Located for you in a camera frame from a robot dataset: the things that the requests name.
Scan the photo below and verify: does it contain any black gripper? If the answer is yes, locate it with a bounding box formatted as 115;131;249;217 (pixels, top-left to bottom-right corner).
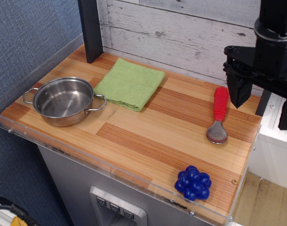
223;35;287;130

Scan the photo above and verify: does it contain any stainless steel pot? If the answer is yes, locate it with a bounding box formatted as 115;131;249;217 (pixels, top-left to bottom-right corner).
22;77;107;127

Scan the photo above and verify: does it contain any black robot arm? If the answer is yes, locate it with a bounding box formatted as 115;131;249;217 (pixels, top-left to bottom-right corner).
223;0;287;130

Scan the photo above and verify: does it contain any white ridged side counter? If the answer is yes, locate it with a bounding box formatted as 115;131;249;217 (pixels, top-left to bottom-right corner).
248;94;287;188

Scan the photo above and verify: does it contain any blue plastic grape bunch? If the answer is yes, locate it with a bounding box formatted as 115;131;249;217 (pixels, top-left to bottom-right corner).
174;165;212;201

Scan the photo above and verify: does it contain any green folded cloth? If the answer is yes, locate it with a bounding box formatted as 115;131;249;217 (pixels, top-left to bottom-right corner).
94;58;165;112

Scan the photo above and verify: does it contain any clear acrylic table guard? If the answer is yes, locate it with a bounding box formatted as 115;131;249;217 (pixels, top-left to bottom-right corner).
0;32;262;224

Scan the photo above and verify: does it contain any silver dispenser button panel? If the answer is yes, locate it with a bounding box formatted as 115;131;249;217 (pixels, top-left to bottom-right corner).
89;186;148;226

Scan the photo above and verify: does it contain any grey toy fridge cabinet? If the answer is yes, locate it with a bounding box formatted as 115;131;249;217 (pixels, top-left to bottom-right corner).
39;146;207;226

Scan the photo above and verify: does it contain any yellow object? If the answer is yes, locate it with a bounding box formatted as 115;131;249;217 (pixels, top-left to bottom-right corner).
10;216;28;226

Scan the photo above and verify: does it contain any black right vertical post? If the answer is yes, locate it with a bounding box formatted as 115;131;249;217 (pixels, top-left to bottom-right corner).
255;89;271;117

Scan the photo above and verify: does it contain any black vertical post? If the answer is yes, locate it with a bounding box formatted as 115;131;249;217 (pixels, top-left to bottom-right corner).
78;0;104;63
255;89;271;117

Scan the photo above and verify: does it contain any red handled metal spoon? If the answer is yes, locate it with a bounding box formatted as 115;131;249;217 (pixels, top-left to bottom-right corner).
206;87;229;144

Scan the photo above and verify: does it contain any black left vertical post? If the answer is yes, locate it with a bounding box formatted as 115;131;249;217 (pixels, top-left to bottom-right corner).
78;0;104;63

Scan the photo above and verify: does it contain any black cable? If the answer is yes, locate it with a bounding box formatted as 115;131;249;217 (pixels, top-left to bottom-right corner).
0;203;38;226

